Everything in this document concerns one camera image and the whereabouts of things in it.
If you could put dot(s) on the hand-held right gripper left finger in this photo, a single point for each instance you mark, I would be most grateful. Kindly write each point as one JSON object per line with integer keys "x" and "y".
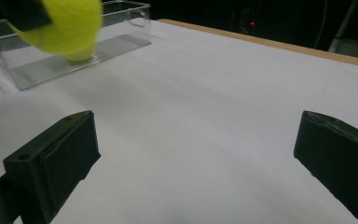
{"x": 62, "y": 155}

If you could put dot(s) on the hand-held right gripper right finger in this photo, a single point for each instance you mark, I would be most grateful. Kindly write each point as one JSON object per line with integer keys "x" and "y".
{"x": 341, "y": 155}

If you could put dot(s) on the yellow tennis ball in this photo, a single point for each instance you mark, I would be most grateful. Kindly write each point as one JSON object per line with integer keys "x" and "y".
{"x": 71, "y": 28}

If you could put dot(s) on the clear plastic container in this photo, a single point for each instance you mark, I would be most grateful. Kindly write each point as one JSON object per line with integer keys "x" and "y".
{"x": 43, "y": 73}

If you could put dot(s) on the white metal stand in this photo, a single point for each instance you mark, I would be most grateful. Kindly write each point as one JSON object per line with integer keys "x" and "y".
{"x": 354, "y": 48}

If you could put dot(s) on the wooden table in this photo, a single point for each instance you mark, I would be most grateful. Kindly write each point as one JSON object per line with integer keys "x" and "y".
{"x": 292, "y": 46}

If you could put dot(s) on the dark device with red light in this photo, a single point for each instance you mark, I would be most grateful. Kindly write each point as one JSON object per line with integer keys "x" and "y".
{"x": 252, "y": 23}

